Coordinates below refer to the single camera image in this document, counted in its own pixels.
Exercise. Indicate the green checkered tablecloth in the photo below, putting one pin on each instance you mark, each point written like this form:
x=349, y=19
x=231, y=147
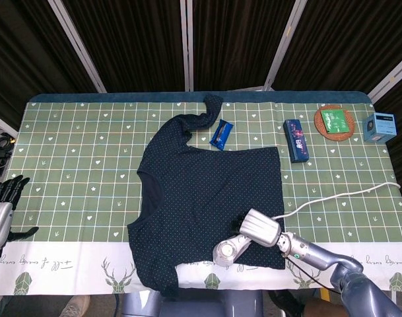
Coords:
x=72, y=165

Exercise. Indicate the navy polka dot t-shirt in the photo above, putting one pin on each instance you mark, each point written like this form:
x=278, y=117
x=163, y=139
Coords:
x=204, y=191

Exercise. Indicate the dark brown pleated curtain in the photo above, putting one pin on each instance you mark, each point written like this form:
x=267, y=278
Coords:
x=237, y=43
x=131, y=43
x=22, y=49
x=346, y=43

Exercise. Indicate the long dark blue box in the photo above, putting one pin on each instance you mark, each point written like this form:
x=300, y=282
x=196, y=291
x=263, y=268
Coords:
x=296, y=142

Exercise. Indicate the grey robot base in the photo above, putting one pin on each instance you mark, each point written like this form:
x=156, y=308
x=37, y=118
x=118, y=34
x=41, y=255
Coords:
x=194, y=305

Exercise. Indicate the small yellow object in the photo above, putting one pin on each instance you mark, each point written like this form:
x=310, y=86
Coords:
x=325, y=294

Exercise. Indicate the small light blue box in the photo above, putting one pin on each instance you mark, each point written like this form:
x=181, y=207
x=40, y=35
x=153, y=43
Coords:
x=380, y=130

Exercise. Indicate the white partition post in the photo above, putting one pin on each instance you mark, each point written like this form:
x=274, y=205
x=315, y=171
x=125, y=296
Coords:
x=78, y=46
x=284, y=43
x=187, y=43
x=2, y=125
x=390, y=81

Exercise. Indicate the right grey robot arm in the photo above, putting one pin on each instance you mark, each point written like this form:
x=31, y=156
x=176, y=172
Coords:
x=319, y=255

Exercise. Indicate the blue snack packet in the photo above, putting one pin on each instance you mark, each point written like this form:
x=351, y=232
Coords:
x=220, y=133

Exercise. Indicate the round wooden coaster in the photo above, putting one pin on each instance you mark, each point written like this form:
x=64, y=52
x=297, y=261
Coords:
x=319, y=130

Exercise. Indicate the green flat packet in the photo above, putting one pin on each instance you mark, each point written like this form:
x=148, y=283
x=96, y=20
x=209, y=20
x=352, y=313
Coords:
x=334, y=121

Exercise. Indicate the white handheld garment steamer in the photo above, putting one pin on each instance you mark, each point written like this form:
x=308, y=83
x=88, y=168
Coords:
x=225, y=252

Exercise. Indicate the brown shoe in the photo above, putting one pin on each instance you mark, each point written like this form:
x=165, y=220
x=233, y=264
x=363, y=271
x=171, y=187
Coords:
x=73, y=307

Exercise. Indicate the black shoe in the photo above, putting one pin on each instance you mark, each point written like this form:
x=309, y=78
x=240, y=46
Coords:
x=286, y=305

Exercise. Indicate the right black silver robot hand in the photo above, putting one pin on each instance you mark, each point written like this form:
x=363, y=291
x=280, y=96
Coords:
x=260, y=228

